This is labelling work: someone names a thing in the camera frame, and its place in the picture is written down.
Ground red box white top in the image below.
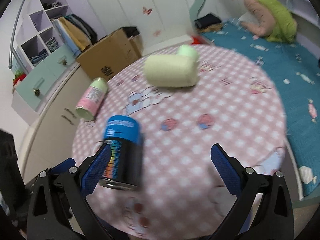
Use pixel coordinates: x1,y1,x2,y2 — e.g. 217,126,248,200
191,35,214,46

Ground green pink folded quilt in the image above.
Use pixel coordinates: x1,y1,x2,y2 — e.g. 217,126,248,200
240,0,297,43

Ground grey metal handrail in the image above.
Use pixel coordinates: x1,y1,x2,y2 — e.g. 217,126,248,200
7,0,60,70

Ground red strawberry plush toy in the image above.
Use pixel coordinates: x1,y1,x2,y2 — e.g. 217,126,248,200
12,70,27,86

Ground white wardrobe doors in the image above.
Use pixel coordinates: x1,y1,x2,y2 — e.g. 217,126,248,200
88,0,195,48

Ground large cardboard box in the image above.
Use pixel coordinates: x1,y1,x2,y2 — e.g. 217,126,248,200
76,27,140,81

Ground light green cup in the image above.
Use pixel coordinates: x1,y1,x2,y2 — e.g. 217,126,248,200
177,44,200,62

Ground small cardboard box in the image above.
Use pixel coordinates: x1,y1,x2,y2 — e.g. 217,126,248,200
129,35,143,57

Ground white low cabinet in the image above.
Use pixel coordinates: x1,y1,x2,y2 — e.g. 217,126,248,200
18,66,91,182

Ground blue black CoolTowel can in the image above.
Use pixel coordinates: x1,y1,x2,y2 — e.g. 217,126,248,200
99,115,143,191

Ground purple stair shelf unit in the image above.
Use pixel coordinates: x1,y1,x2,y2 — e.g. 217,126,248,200
15,0,101,68

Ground pale yellow cup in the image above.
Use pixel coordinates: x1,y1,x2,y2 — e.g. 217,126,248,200
143,54,198,88

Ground pink green can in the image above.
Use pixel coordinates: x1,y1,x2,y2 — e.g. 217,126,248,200
75,77,108,121

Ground teal drawer cabinet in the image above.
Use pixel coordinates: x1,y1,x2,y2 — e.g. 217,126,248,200
11,45,78,125

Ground pink checkered tablecloth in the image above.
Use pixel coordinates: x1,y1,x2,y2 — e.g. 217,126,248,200
73,46,286,239

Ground folded dark clothes pile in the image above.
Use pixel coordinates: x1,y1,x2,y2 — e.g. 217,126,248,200
194,13,223,33

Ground hanging clothes row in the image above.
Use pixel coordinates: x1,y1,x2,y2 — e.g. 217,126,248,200
51,14,98,58

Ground blue patterned mattress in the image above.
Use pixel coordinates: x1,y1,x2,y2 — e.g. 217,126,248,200
203,19,319,197

